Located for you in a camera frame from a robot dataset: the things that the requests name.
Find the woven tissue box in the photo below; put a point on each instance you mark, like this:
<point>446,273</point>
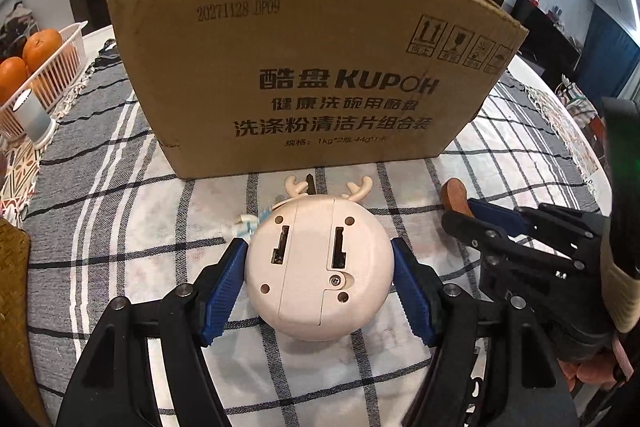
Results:
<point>12,277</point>

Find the striped plaid tablecloth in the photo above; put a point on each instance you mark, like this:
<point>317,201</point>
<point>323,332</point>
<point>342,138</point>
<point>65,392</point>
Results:
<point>125,217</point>

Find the orange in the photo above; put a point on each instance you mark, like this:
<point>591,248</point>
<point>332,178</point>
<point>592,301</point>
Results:
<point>12,79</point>
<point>42,49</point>

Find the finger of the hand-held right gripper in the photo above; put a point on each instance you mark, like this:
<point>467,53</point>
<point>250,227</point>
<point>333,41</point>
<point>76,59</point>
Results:
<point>500,219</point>
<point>505,257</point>

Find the blue curtain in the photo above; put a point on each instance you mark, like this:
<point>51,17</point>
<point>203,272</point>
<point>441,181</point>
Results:
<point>612,52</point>

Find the brown wooden piece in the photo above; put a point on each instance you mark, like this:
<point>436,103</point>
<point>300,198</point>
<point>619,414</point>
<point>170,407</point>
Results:
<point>456,197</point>

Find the white slatted fruit basket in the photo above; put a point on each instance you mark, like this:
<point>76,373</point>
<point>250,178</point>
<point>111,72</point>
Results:
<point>62,67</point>

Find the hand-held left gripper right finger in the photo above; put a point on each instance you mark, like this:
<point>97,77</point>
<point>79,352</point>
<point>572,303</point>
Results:
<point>415,292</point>

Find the brown cardboard box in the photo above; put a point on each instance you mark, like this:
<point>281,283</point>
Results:
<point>300,57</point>

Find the person's right hand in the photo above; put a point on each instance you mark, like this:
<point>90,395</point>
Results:
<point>595,369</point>

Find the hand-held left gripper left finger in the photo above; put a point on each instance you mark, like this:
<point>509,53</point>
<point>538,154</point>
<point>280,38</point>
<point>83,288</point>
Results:
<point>225,292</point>

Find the white cylinder lamp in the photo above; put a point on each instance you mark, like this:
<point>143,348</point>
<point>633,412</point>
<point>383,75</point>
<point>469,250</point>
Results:
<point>32,122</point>

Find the pink deer alarm clock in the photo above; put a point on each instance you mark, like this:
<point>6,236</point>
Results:
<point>310,267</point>

